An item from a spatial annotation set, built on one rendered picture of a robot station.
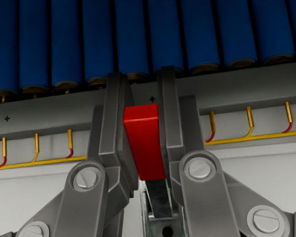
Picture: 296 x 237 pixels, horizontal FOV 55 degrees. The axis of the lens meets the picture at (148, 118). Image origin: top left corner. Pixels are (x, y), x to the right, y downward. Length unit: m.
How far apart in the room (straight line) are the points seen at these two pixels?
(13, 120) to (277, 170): 0.15
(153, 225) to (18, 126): 0.09
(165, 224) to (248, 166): 0.06
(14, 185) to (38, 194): 0.02
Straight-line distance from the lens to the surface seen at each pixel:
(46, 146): 0.19
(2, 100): 0.20
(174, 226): 0.17
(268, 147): 0.17
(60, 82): 0.18
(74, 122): 0.16
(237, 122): 0.18
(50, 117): 0.17
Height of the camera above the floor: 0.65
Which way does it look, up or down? 56 degrees down
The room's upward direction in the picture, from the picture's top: 15 degrees counter-clockwise
